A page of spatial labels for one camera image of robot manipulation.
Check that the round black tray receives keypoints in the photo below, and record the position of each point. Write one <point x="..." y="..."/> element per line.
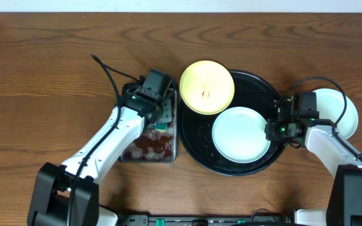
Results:
<point x="195" y="130"/>

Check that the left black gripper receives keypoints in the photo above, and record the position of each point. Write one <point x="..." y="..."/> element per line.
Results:
<point x="163" y="110"/>

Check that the pale green plate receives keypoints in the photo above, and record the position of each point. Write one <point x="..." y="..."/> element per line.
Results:
<point x="330" y="105"/>
<point x="238" y="134"/>

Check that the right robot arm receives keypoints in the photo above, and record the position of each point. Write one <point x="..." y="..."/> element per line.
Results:
<point x="344" y="162"/>

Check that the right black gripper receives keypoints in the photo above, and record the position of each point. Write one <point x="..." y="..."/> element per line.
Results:
<point x="271" y="134"/>

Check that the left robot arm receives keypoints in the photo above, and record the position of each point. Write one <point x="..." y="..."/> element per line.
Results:
<point x="68" y="194"/>

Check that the green yellow sponge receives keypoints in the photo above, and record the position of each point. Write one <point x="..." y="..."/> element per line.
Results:
<point x="161" y="127"/>

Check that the rectangular metal soapy tray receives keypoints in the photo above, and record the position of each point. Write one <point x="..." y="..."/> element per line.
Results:
<point x="154" y="146"/>

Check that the yellow plate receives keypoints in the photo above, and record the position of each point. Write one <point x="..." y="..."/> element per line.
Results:
<point x="206" y="87"/>

